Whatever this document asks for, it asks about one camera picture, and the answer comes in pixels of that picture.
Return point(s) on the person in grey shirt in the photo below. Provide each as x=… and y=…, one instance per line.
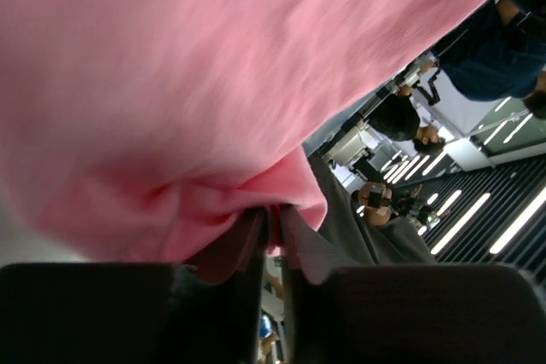
x=395, y=242

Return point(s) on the pink t shirt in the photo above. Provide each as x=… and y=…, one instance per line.
x=139, y=130

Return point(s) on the background workstation robot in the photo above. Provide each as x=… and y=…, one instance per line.
x=356, y=144

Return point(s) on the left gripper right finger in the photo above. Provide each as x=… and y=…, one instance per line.
x=343, y=312

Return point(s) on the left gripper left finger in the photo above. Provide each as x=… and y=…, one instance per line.
x=203, y=310

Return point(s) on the person in black shirt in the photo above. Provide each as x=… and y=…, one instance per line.
x=397, y=119

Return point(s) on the person in blue shirt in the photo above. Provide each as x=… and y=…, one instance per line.
x=498, y=52

